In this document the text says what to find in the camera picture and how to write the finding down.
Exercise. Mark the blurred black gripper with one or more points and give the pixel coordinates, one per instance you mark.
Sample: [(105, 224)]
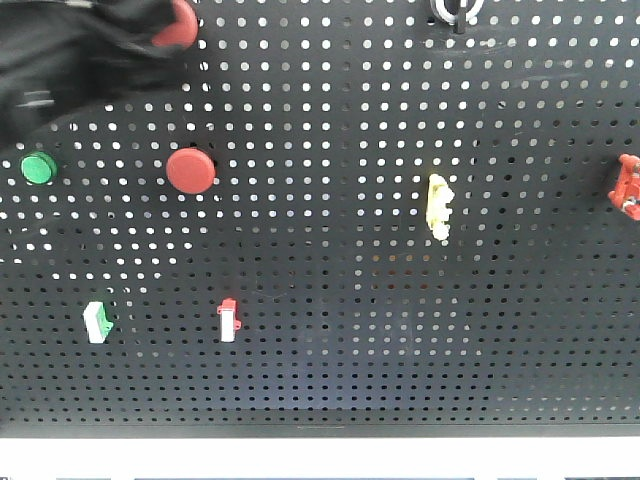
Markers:
[(59, 57)]

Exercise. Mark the red push button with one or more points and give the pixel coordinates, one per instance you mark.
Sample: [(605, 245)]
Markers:
[(183, 31), (190, 170)]

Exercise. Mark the green push button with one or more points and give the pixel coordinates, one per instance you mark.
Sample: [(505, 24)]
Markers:
[(38, 167)]

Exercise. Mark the black perforated pegboard panel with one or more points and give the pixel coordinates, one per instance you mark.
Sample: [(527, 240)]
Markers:
[(324, 120)]

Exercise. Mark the white standing desk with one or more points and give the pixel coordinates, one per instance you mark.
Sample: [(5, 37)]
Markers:
[(450, 458)]

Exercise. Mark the white green rocker switch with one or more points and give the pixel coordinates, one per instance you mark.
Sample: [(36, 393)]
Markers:
[(97, 324)]

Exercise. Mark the white red rocker switch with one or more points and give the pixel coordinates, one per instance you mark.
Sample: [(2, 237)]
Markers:
[(229, 323)]

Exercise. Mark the white ring key switch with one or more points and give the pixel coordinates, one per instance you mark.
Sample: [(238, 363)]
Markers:
[(457, 13)]

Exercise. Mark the yellow toggle switch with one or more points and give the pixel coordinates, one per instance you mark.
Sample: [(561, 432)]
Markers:
[(438, 210)]

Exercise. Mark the red toggle switch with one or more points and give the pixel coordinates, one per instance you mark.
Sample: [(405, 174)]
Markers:
[(625, 195)]

